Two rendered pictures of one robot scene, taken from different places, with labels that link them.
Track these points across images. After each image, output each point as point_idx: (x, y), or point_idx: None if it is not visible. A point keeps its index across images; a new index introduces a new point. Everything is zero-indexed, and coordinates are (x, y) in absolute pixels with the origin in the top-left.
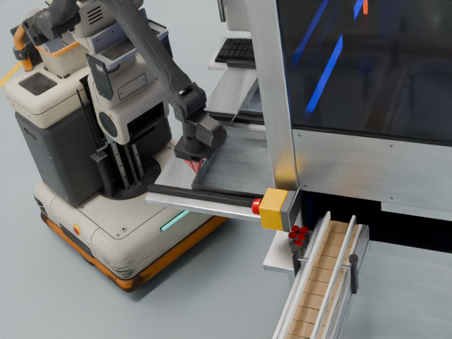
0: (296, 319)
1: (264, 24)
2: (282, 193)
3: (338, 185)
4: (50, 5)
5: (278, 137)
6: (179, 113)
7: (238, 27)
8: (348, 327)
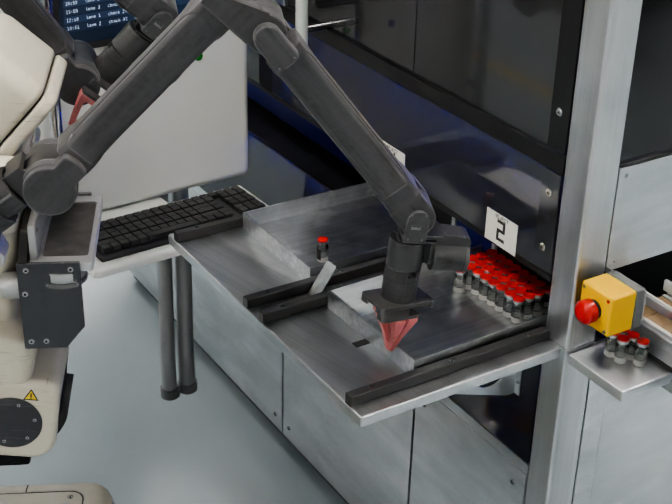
0: None
1: (627, 8)
2: (608, 277)
3: (652, 240)
4: (77, 136)
5: (602, 189)
6: (422, 225)
7: None
8: (608, 498)
